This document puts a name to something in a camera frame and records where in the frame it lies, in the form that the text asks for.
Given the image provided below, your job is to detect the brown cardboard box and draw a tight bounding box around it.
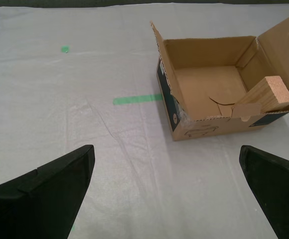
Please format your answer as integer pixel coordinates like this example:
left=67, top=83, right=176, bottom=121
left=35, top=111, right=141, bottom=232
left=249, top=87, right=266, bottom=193
left=149, top=15, right=289, bottom=142

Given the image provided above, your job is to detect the light wooden block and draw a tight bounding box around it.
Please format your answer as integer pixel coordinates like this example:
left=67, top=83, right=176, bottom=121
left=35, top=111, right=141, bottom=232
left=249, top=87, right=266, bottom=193
left=235, top=76, right=289, bottom=115

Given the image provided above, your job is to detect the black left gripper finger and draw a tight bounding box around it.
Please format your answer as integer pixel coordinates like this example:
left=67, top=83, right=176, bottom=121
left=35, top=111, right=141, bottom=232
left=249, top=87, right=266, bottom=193
left=0, top=145, right=95, bottom=239
left=239, top=145, right=289, bottom=239

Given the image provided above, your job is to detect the long green tape strip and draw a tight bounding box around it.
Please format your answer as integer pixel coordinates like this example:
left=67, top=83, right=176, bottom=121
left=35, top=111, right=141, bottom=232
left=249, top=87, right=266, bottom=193
left=113, top=94, right=163, bottom=106

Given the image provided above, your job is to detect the white plastic table sheet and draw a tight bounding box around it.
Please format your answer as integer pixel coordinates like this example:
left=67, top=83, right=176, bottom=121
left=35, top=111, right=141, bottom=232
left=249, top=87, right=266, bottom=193
left=0, top=1, right=289, bottom=239

